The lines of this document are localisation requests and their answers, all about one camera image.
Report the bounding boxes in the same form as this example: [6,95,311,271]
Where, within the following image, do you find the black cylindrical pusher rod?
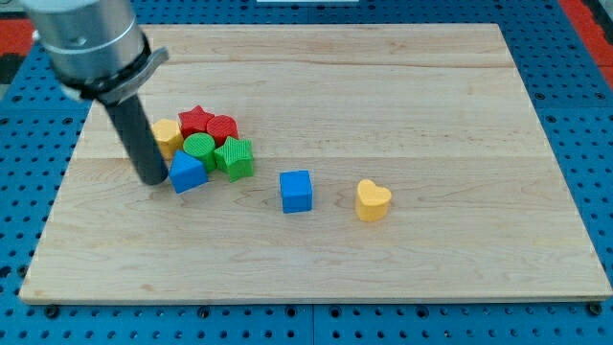
[103,95,169,186]

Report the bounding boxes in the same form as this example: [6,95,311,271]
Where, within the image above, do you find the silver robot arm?
[20,0,169,185]

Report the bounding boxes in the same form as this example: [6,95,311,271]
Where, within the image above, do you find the blue cube block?
[280,171,313,214]

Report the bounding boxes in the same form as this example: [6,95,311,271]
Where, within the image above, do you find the yellow heart block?
[354,179,393,221]

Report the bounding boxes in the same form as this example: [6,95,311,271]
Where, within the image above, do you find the yellow hexagon block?
[151,119,184,160]

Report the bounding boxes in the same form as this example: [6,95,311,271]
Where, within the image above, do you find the red star block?
[178,105,215,139]

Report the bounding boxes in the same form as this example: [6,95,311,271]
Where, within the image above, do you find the green cylinder block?
[183,132,216,172]

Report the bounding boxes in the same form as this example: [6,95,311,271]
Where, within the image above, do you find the blue triangular block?
[169,150,208,194]

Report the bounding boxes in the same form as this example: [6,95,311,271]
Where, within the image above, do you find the red cylinder block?
[206,115,239,148]

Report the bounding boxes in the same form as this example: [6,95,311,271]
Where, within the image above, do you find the green star block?
[214,137,254,182]

